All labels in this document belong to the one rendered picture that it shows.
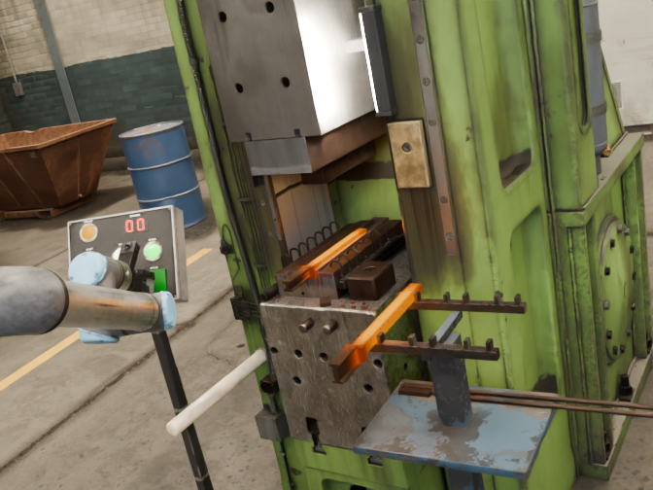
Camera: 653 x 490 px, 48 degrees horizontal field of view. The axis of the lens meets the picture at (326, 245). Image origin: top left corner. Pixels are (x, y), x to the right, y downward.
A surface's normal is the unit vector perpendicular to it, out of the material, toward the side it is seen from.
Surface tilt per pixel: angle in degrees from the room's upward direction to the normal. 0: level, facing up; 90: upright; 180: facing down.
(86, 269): 55
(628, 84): 90
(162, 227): 60
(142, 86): 90
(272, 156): 90
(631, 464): 0
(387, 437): 0
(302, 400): 90
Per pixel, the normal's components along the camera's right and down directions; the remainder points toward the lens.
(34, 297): 0.70, -0.15
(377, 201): -0.52, 0.36
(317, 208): 0.83, 0.02
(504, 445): -0.19, -0.93
